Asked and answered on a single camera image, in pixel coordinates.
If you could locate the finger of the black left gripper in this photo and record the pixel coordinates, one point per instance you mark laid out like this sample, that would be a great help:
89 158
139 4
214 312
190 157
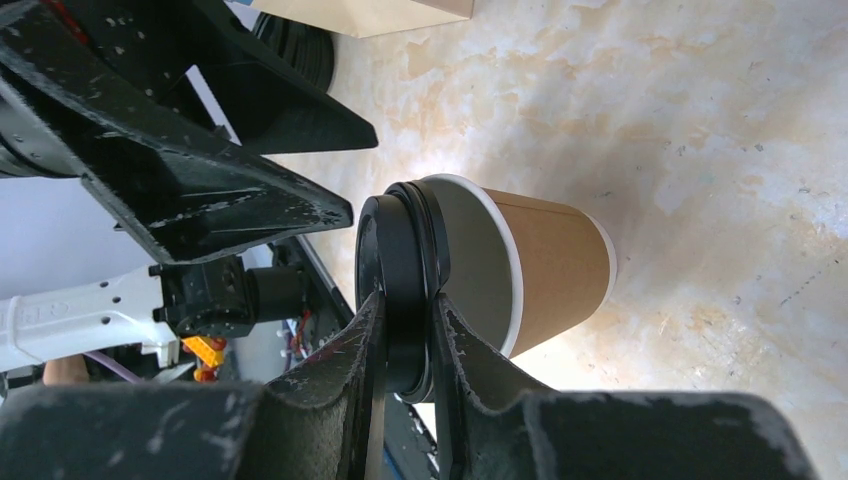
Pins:
184 193
270 106

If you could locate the single brown paper cup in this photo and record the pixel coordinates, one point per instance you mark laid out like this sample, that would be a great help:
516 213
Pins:
523 270

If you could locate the black plastic cup lid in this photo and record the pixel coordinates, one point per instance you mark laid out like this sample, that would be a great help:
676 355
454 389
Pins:
402 253

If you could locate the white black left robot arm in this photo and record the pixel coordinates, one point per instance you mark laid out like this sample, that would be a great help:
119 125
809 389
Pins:
153 307

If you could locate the blue checkered paper bag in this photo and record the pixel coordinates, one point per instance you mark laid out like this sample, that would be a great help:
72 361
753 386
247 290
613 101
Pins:
367 18

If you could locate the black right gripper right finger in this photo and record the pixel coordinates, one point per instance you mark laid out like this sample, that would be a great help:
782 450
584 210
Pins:
494 421

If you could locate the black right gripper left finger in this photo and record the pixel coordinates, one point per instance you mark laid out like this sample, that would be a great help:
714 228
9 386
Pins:
324 419

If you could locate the stack of black lids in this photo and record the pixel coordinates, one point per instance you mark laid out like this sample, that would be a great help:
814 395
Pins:
307 49

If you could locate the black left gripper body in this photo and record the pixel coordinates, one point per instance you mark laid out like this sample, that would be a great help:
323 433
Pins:
27 150

